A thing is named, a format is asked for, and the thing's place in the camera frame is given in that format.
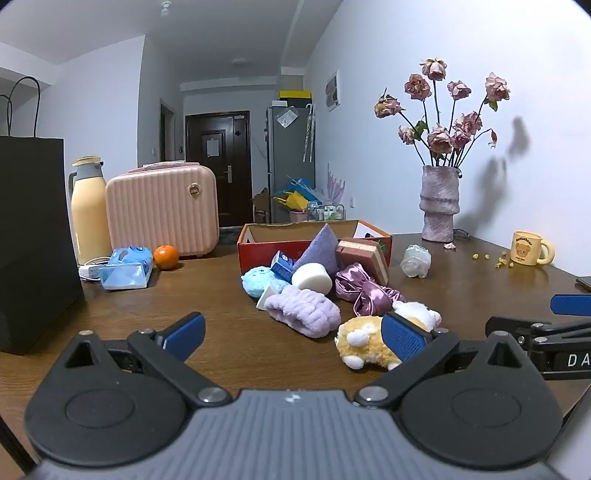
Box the yellow white plush toy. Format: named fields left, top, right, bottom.
left=335, top=300, right=442, bottom=370

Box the purple satin scrunchie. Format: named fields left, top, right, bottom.
left=335, top=262, right=406, bottom=316

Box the light blue plush toy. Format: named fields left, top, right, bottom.
left=240, top=266, right=290, bottom=299

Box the pink layered sponge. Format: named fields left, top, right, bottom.
left=335, top=238, right=389, bottom=285

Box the white foam cylinder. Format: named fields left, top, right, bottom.
left=291, top=263, right=332, bottom=295

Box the purple woven pouch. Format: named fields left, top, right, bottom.
left=294, top=224, right=339, bottom=276

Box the yellow bear mug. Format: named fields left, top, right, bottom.
left=510, top=230, right=556, bottom=266

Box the translucent plastic wrapped item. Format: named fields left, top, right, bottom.
left=400, top=244, right=432, bottom=278

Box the blue tissue pack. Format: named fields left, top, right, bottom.
left=99, top=246, right=153, bottom=291

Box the orange tangerine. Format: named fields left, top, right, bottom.
left=153, top=245, right=179, bottom=271

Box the white tag card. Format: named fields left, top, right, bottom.
left=256, top=285, right=276, bottom=311

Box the red cardboard box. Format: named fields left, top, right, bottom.
left=236, top=220, right=393, bottom=273

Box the blue small carton box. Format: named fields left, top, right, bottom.
left=270, top=250, right=294, bottom=283

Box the black paper bag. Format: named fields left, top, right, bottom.
left=0, top=76, right=87, bottom=356

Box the pink ribbed small suitcase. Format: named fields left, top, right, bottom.
left=106, top=161, right=219, bottom=257

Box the purple textured vase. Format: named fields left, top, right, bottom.
left=420, top=166, right=460, bottom=243

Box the storage cart with bottles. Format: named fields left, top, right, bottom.
left=308, top=201, right=346, bottom=221

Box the yellow thermos jug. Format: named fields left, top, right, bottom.
left=68, top=156, right=112, bottom=264

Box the dried pink roses bouquet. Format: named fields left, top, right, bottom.
left=374, top=57, right=511, bottom=170

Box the dark entrance door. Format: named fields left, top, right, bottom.
left=185, top=111, right=252, bottom=228

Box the grey refrigerator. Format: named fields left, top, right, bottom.
left=266, top=106, right=315, bottom=223

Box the yellow box on fridge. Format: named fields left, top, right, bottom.
left=279, top=90, right=311, bottom=100

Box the white charger with cable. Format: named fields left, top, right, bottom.
left=78, top=257, right=109, bottom=282

